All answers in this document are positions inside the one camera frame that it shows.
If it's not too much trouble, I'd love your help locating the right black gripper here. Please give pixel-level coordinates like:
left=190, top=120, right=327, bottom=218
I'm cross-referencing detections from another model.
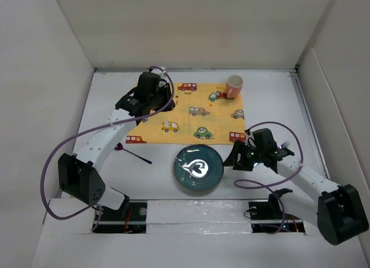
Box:
left=221, top=140, right=264, bottom=172

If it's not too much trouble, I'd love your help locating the dark teal plate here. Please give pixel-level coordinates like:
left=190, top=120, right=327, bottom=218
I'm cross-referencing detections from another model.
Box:
left=173, top=144, right=224, bottom=193

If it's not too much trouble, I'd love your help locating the iridescent metallic fork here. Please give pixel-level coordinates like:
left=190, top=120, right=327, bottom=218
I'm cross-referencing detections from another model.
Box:
left=280, top=141, right=291, bottom=148

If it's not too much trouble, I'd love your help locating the yellow car print cloth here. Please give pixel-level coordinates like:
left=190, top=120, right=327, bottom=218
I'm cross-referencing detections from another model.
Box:
left=124, top=83, right=247, bottom=145

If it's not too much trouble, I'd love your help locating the purple metallic spoon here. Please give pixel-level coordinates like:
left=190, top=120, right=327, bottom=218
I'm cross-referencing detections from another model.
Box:
left=114, top=143, right=152, bottom=165

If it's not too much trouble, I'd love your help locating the pink cup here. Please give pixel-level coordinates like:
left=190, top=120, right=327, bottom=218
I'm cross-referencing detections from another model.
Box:
left=226, top=75, right=243, bottom=99

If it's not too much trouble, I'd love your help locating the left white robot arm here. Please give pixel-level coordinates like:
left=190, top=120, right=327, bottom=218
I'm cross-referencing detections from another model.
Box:
left=58, top=66, right=175, bottom=220

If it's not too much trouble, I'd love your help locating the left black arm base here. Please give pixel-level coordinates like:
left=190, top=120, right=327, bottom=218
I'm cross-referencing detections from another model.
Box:
left=92, top=200, right=147, bottom=234

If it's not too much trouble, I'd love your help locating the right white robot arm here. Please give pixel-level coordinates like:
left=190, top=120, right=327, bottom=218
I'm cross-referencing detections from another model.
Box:
left=223, top=128, right=369, bottom=245

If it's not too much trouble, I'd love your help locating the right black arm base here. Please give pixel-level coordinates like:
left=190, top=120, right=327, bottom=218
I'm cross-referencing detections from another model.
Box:
left=243, top=188, right=306, bottom=234

